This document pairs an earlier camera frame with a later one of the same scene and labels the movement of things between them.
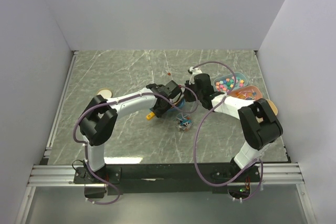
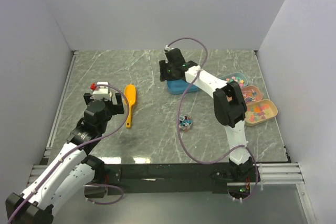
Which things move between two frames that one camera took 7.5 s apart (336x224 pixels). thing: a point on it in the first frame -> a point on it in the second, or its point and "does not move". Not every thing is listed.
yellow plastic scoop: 150,116 -> 130,95
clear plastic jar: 184,121 does not move
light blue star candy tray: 226,83 does not move
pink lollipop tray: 251,92 does not move
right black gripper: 187,97 -> 163,67
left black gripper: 159,113 -> 115,108
